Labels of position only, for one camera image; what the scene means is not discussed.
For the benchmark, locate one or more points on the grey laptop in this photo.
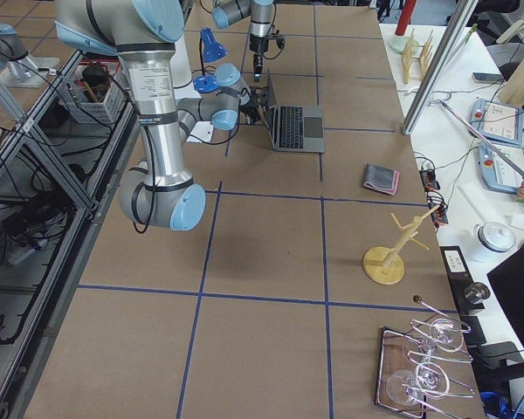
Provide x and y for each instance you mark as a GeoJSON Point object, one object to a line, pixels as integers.
{"type": "Point", "coordinates": [294, 128]}

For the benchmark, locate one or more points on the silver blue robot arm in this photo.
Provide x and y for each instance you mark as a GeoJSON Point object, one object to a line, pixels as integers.
{"type": "Point", "coordinates": [259, 12]}
{"type": "Point", "coordinates": [159, 191]}

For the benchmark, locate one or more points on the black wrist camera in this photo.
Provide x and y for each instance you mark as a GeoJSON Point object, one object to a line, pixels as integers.
{"type": "Point", "coordinates": [279, 40]}

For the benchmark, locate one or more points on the blue desk lamp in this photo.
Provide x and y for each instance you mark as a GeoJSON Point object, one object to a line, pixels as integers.
{"type": "Point", "coordinates": [210, 51]}

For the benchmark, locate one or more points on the upper teach pendant tablet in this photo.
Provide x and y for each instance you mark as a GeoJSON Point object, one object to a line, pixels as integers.
{"type": "Point", "coordinates": [498, 121]}

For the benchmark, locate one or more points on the grey folded cloth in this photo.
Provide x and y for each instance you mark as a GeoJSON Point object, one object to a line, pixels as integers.
{"type": "Point", "coordinates": [381, 179]}

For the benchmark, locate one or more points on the wooden mug tree stand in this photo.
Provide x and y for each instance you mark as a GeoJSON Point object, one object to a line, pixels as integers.
{"type": "Point", "coordinates": [383, 264]}

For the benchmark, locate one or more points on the black smartphone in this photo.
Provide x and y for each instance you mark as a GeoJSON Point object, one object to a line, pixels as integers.
{"type": "Point", "coordinates": [487, 78]}

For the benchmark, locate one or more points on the lower teach pendant tablet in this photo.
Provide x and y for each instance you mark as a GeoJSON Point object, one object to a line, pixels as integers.
{"type": "Point", "coordinates": [496, 173]}

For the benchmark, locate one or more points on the teach pendant tablet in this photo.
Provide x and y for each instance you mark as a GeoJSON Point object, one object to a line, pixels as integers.
{"type": "Point", "coordinates": [498, 121]}
{"type": "Point", "coordinates": [496, 173]}

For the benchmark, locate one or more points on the aluminium frame post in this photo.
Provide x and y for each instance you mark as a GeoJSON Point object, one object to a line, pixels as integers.
{"type": "Point", "coordinates": [440, 59]}

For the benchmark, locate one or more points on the white kettle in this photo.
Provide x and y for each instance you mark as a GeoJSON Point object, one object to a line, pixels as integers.
{"type": "Point", "coordinates": [491, 239]}

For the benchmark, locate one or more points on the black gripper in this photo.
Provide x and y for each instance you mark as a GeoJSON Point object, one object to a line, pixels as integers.
{"type": "Point", "coordinates": [250, 106]}
{"type": "Point", "coordinates": [258, 45]}

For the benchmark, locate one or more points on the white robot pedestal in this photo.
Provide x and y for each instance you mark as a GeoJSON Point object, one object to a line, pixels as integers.
{"type": "Point", "coordinates": [181, 72]}

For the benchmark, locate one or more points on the green glass plate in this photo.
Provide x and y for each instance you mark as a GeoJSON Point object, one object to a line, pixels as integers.
{"type": "Point", "coordinates": [399, 44]}

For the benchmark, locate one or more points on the metal reacher grabber tool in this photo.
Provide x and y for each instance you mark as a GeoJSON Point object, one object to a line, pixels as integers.
{"type": "Point", "coordinates": [481, 138]}

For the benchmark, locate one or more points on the white plastic basket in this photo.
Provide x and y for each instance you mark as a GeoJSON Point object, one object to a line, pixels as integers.
{"type": "Point", "coordinates": [105, 111]}

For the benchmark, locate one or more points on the wooden dish rack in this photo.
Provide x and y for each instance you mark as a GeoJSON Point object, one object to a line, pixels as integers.
{"type": "Point", "coordinates": [422, 57]}

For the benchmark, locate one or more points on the red cup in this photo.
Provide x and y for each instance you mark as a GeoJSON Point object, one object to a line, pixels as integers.
{"type": "Point", "coordinates": [405, 17]}

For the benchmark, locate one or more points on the wine glass rack tray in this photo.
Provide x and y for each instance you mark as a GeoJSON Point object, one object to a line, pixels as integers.
{"type": "Point", "coordinates": [412, 366]}

